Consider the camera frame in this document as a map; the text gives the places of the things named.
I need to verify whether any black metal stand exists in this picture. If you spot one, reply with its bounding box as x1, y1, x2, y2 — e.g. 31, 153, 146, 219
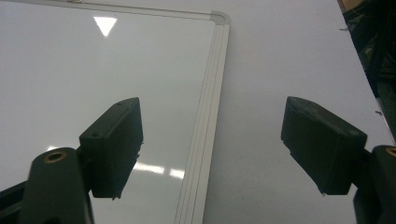
367, 0, 396, 97

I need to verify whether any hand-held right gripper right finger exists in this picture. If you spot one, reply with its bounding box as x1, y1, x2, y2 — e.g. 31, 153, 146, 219
280, 96, 368, 196

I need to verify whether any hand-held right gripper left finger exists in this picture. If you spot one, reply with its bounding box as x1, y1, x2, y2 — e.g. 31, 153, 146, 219
78, 96, 144, 200

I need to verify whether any white table cover sheet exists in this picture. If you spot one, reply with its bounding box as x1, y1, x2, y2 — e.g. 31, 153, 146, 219
83, 0, 395, 224

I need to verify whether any white whiteboard with metal frame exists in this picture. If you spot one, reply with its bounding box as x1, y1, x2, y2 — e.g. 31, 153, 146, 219
0, 0, 232, 224

